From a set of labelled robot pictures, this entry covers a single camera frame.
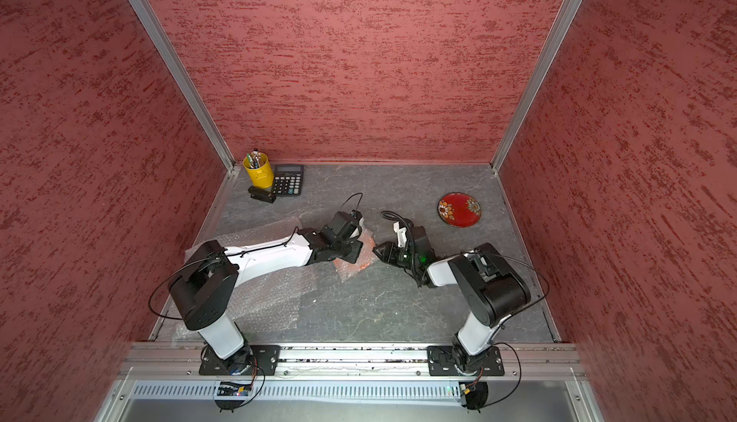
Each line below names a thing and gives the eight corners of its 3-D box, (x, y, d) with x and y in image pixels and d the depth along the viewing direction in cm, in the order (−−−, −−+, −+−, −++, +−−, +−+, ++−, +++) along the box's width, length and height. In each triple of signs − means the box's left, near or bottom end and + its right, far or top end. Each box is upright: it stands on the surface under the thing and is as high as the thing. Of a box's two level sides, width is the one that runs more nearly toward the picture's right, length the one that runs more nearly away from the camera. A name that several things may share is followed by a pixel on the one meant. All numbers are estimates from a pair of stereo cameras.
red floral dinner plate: (440, 226, 104) (441, 222, 102) (435, 197, 113) (436, 192, 111) (482, 226, 104) (484, 222, 102) (473, 197, 113) (476, 192, 111)
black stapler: (248, 197, 112) (245, 192, 110) (253, 190, 114) (250, 185, 112) (273, 204, 110) (271, 199, 108) (278, 196, 112) (276, 192, 110)
